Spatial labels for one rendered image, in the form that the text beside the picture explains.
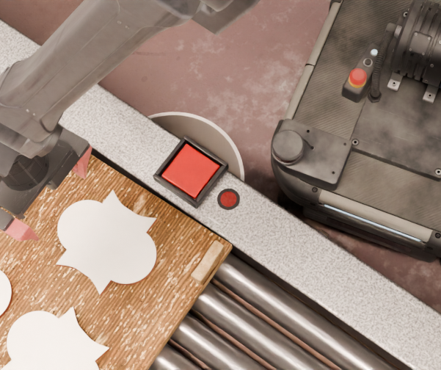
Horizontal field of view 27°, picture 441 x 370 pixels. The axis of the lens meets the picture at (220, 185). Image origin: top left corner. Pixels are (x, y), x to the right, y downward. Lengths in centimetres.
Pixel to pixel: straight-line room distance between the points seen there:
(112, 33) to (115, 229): 59
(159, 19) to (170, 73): 174
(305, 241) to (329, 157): 74
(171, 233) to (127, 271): 8
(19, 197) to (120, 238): 22
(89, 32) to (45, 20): 182
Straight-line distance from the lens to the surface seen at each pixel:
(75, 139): 110
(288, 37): 243
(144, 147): 132
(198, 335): 123
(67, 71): 77
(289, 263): 125
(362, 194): 200
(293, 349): 122
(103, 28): 69
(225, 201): 128
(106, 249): 124
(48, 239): 127
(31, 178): 105
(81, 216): 126
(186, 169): 128
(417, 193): 202
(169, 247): 124
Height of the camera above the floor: 212
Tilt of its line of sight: 70 degrees down
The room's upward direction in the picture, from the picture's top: 9 degrees counter-clockwise
